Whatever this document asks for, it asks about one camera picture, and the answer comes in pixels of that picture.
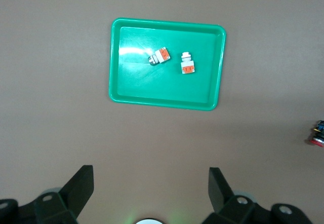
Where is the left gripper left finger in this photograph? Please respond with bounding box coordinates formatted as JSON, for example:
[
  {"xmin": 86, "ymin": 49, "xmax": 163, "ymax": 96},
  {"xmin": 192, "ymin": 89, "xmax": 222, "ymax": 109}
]
[{"xmin": 33, "ymin": 165, "xmax": 95, "ymax": 224}]

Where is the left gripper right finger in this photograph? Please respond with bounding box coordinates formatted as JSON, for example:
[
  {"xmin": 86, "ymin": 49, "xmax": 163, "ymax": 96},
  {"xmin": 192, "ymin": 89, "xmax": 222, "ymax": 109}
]
[{"xmin": 201, "ymin": 167, "xmax": 269, "ymax": 224}]

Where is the white orange switch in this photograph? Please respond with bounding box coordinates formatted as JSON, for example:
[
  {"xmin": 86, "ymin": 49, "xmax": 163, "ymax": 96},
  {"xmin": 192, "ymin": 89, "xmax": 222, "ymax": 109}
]
[{"xmin": 180, "ymin": 52, "xmax": 196, "ymax": 76}]

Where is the green push button switch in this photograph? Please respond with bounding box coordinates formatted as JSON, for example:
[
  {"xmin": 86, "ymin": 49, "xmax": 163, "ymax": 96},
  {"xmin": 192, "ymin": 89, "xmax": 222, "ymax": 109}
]
[{"xmin": 147, "ymin": 47, "xmax": 171, "ymax": 67}]

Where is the green plastic tray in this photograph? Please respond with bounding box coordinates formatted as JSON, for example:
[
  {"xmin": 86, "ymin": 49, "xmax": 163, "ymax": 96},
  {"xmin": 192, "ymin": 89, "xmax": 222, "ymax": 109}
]
[{"xmin": 108, "ymin": 17, "xmax": 227, "ymax": 111}]

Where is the red push button switch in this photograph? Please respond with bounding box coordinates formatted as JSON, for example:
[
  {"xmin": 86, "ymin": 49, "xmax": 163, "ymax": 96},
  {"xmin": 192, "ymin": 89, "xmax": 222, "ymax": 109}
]
[{"xmin": 304, "ymin": 120, "xmax": 324, "ymax": 148}]

